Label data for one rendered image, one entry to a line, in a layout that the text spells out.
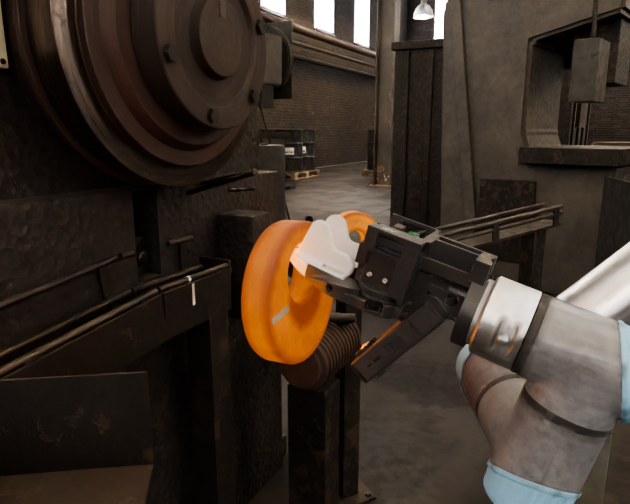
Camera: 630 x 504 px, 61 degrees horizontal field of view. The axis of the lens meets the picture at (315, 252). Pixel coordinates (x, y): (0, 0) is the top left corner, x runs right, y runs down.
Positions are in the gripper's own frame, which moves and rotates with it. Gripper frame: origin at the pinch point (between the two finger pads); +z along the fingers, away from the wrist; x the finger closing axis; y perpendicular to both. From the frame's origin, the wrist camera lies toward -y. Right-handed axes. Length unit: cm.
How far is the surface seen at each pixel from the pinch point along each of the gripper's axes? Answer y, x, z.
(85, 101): 6.6, -5.1, 38.2
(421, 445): -86, -100, -12
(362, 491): -87, -70, -4
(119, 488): -26.2, 14.4, 6.1
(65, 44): 13.4, -2.9, 40.1
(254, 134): -3, -70, 51
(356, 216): -14, -69, 19
